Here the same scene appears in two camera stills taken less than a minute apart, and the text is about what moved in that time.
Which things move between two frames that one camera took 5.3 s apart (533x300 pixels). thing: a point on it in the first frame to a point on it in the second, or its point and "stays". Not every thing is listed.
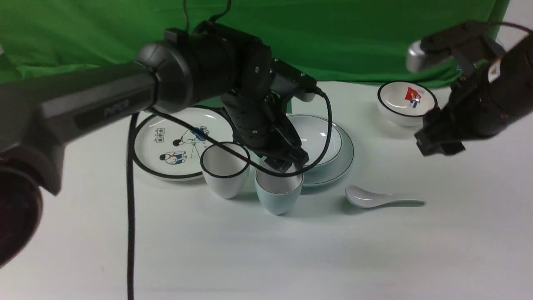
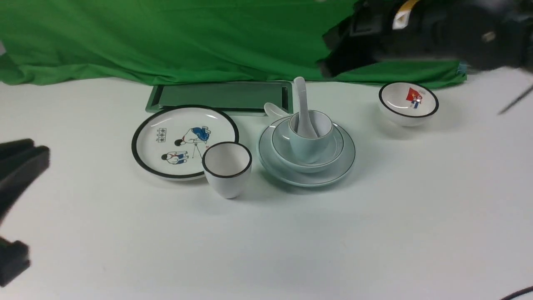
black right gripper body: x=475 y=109 to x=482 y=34
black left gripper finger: x=291 y=160 to x=14 y=259
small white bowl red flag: x=405 y=103 stays
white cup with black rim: x=225 y=175 stays
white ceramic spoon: x=359 y=197 to x=305 y=130
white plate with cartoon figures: x=167 y=151 stays
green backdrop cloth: x=332 y=41 stays
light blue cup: x=278 y=195 to x=312 y=150
